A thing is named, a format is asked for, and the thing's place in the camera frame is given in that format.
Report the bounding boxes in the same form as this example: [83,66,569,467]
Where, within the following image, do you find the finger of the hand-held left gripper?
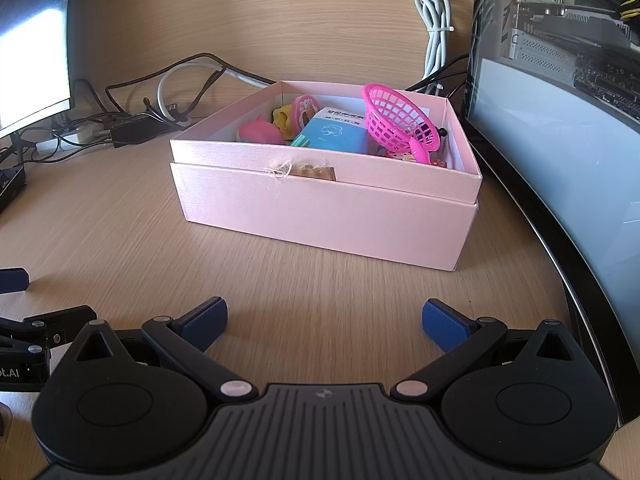
[0,267,29,294]
[0,305,98,347]

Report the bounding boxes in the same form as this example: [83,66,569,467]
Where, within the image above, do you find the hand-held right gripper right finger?
[390,299,573,403]

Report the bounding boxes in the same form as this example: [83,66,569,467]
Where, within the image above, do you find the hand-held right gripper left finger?
[74,297,256,403]

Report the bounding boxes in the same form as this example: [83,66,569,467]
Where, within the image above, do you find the pink cardboard box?
[169,80,483,273]

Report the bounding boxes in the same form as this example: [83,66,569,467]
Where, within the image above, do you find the orange pink soft toy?
[237,115,286,146]

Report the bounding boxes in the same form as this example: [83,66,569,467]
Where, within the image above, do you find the pink toy net basket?
[361,83,442,165]

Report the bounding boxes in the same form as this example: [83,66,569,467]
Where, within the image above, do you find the pink bunny toy teal legs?
[290,94,322,148]

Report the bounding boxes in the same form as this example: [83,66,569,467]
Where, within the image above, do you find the wooden desktop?
[0,80,640,480]

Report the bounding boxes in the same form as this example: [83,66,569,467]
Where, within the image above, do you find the black device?
[0,165,27,214]

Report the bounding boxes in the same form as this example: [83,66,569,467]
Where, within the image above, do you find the white power adapter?
[35,129,110,157]

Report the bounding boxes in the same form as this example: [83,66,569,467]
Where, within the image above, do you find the black power brick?
[107,112,177,149]

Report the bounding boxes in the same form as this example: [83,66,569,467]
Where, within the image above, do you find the blue tissue packet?
[291,106,371,153]

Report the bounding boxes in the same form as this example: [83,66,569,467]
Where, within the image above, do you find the computer monitor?
[0,0,77,139]

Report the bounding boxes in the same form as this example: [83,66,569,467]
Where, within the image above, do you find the looped white cable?
[157,62,276,123]

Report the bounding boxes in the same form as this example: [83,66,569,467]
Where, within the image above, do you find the black and white cables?
[50,52,275,133]

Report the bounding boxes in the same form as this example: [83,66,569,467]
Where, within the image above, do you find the thick black cable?
[400,54,475,97]

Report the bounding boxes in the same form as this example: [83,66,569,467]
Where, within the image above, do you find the bundled white cable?
[412,0,455,78]

